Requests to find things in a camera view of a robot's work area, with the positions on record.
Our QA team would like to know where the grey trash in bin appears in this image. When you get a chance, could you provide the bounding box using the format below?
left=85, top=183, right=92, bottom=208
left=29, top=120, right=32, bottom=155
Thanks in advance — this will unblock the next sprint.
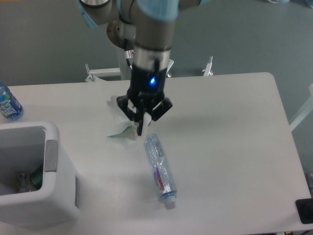
left=17, top=172, right=31, bottom=193

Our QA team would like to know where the blue labelled drink bottle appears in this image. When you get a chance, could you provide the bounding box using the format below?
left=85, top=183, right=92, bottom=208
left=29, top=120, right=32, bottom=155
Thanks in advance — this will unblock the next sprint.
left=0, top=83, right=23, bottom=120

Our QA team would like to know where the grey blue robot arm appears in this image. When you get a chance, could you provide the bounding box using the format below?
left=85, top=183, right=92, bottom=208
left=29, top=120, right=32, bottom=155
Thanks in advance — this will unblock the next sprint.
left=76, top=0, right=207, bottom=136

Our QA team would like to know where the white trash can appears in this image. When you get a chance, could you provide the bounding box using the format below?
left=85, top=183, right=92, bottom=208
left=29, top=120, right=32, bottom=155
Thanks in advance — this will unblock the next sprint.
left=0, top=121, right=79, bottom=227

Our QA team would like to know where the black device at table edge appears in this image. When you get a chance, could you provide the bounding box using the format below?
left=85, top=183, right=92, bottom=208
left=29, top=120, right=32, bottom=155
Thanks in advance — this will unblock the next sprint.
left=295, top=198, right=313, bottom=224

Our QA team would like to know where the white paper carton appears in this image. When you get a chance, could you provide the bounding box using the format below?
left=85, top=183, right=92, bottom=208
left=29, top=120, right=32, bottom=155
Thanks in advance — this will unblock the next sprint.
left=107, top=95, right=152, bottom=147

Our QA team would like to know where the white frame at right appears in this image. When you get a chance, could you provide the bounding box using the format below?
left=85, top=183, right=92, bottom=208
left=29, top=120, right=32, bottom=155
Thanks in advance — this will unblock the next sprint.
left=289, top=84, right=313, bottom=131

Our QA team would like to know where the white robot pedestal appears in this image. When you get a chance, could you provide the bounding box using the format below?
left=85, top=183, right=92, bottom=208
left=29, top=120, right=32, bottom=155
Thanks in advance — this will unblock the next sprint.
left=84, top=19, right=215, bottom=83

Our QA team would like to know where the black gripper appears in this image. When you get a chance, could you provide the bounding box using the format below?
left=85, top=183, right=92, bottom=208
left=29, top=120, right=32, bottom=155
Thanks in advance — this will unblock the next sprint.
left=116, top=64, right=173, bottom=136

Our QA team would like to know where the green trash in bin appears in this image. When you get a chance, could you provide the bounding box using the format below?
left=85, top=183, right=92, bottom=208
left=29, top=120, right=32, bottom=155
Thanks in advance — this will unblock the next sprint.
left=29, top=164, right=44, bottom=190

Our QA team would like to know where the clear crushed plastic bottle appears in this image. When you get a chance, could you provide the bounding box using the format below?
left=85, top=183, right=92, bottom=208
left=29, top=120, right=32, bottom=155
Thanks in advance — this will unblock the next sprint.
left=144, top=134, right=177, bottom=210

